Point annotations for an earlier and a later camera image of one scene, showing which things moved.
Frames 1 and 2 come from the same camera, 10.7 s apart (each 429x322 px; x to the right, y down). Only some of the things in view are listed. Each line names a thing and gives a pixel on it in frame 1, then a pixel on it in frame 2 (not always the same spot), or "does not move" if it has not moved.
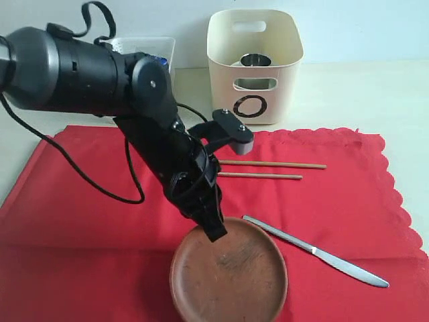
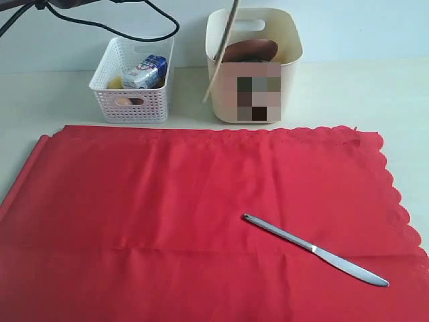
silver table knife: [347, 266] does not move
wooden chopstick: [292, 165] → [228, 30]
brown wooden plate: [240, 277] → [251, 50]
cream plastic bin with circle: [253, 56] does not move
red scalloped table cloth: [86, 235] does not move
